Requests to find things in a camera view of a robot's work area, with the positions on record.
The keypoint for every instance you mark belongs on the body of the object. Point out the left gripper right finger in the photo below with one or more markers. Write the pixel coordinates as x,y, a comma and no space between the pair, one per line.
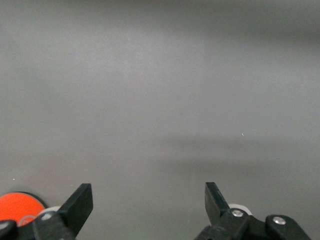
217,207

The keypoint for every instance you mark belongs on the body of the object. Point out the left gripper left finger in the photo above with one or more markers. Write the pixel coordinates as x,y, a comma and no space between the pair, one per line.
75,210

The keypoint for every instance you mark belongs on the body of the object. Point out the orange can with silver lid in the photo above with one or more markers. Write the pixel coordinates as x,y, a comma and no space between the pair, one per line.
17,205

